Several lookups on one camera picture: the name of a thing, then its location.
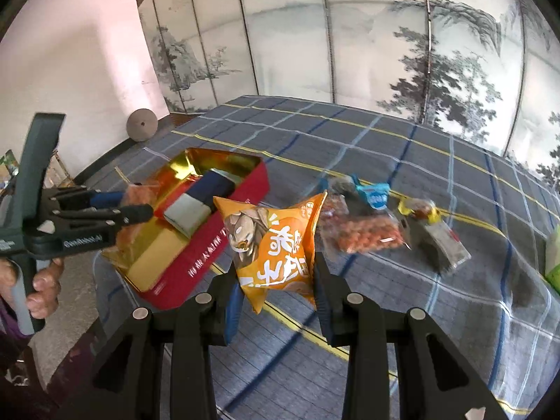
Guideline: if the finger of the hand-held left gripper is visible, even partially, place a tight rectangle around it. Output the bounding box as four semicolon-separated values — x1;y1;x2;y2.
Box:
52;203;155;233
55;186;127;211

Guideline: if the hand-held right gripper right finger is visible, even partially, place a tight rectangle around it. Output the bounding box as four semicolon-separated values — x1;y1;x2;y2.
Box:
313;251;512;420

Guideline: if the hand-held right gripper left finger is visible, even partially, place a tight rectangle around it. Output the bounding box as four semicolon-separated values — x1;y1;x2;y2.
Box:
52;269;246;420

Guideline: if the orange-red clear snack packet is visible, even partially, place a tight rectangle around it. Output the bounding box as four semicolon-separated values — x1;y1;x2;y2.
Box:
116;181;162;250

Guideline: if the red tin box gold interior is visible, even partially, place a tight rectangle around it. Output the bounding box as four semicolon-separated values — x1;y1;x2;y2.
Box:
103;148;270;311

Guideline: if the orange snack packet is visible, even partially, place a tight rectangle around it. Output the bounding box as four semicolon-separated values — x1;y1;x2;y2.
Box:
213;190;329;314

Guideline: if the clear peanut packet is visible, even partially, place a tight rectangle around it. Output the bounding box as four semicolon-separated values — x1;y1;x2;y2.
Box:
317;192;412;254

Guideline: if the light blue candy packet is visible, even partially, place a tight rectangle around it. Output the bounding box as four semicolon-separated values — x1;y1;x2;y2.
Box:
352;175;392;211

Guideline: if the clear wrapper with blue edges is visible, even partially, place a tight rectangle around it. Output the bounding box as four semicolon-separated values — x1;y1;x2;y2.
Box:
321;174;362;197

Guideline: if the dark grey seed packet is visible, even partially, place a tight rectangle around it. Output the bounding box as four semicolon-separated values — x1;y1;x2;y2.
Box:
407;214;472;274

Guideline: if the yellow-ended brown candy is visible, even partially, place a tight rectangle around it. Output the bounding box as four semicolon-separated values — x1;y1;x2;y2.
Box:
397;197;442;224

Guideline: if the person's left hand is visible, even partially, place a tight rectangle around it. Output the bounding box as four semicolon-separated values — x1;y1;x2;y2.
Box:
0;256;65;321

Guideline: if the navy and grey packet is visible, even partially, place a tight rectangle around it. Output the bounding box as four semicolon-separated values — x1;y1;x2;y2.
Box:
163;170;237;237

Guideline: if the green printed carton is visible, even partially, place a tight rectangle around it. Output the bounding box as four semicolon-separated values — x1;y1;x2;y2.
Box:
0;149;20;197

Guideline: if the round stone disc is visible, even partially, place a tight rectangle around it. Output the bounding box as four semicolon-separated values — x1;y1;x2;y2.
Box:
126;108;159;142

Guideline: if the grey plaid cloth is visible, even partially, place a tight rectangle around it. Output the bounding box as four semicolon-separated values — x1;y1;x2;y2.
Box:
83;94;560;420

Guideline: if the painted folding screen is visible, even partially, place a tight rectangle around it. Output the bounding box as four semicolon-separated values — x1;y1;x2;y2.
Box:
133;0;560;184

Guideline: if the green snack packet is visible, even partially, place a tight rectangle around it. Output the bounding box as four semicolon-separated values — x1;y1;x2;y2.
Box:
545;225;560;294

